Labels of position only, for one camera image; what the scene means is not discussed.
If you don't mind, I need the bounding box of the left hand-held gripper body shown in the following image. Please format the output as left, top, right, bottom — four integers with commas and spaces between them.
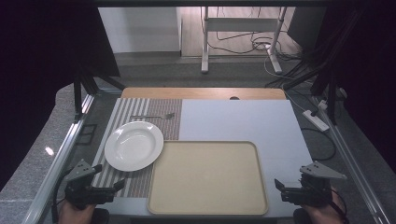
64, 159, 117, 210

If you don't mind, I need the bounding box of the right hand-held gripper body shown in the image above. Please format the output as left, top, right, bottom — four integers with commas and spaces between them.
280, 161, 348, 208

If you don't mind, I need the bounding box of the person's left hand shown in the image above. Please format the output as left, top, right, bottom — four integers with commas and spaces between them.
57, 201, 98, 224

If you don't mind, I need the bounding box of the person's right hand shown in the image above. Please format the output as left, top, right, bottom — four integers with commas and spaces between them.
303, 200, 347, 224

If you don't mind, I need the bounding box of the dark floor socket cover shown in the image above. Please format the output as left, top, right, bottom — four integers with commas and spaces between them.
76, 123, 98, 146

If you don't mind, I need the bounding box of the white ceramic plate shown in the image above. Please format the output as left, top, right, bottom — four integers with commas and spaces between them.
104, 120, 164, 173

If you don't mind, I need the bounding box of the white power strip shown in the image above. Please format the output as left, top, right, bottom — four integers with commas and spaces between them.
302, 109, 331, 133

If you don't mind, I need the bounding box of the white table cover sheet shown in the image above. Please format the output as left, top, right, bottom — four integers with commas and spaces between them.
106, 98, 314, 218

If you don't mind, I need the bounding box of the beige plastic tray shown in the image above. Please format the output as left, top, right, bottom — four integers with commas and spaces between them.
147, 140, 270, 217

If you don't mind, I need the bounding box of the silver metal fork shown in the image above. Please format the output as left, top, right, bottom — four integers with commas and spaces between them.
130, 112, 176, 121

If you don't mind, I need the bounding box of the striped woven placemat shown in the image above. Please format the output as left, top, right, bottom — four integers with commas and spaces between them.
92, 97, 184, 199

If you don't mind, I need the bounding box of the black curtain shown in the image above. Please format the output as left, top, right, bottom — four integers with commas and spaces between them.
320, 0, 396, 175
0, 0, 121, 191

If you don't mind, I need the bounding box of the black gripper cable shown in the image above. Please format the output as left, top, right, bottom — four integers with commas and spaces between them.
330, 188, 350, 224
50, 169, 73, 224

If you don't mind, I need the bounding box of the aluminium frame rail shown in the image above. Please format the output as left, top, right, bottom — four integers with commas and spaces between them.
21, 92, 96, 224
311, 96, 396, 224

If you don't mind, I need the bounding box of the black power cable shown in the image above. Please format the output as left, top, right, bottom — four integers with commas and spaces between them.
300, 126, 337, 162

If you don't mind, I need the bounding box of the black frame strut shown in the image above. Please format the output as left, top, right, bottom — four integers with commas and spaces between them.
72, 65, 126, 123
264, 59, 340, 126

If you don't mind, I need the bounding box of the tangle of floor cables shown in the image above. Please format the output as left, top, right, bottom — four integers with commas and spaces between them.
206, 7, 304, 62

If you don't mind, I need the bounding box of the white metal stand frame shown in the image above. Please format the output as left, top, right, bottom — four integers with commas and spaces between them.
200, 7, 290, 75

